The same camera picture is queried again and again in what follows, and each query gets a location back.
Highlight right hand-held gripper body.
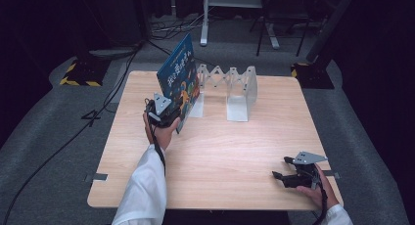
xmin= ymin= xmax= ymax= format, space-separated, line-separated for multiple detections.
xmin=283 ymin=150 xmax=329 ymax=190

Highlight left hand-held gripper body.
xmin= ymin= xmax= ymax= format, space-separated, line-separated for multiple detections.
xmin=144 ymin=92 xmax=181 ymax=128

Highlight blue cartoon picture book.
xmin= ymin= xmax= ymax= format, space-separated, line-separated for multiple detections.
xmin=156 ymin=32 xmax=201 ymax=135

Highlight clear expandable book rack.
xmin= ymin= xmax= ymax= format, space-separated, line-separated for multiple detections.
xmin=188 ymin=63 xmax=259 ymax=123

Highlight person's left hand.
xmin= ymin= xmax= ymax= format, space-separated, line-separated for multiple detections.
xmin=142 ymin=112 xmax=182 ymax=152

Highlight person's right hand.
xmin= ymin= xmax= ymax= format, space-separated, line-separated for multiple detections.
xmin=296 ymin=163 xmax=341 ymax=210

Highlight person's dark clothing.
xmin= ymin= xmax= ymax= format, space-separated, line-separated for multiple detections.
xmin=161 ymin=209 xmax=292 ymax=225

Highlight black stand base yellow stripes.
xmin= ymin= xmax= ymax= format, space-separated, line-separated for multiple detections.
xmin=59 ymin=57 xmax=112 ymax=88
xmin=291 ymin=62 xmax=336 ymax=90

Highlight dark slanted stand pole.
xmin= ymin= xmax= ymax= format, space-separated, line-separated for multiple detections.
xmin=305 ymin=0 xmax=360 ymax=65

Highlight black metal chair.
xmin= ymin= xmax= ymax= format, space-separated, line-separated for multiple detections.
xmin=249 ymin=0 xmax=311 ymax=58

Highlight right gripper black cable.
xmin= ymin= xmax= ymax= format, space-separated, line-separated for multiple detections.
xmin=312 ymin=172 xmax=330 ymax=225

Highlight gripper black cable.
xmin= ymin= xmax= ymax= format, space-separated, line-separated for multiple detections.
xmin=312 ymin=172 xmax=330 ymax=225
xmin=144 ymin=98 xmax=167 ymax=178

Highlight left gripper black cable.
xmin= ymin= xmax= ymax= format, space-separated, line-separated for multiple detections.
xmin=144 ymin=98 xmax=167 ymax=178

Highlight bundle of floor cables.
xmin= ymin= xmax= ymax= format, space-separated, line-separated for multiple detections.
xmin=149 ymin=11 xmax=211 ymax=41

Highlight white metal desk frame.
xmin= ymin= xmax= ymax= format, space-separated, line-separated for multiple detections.
xmin=199 ymin=0 xmax=282 ymax=50

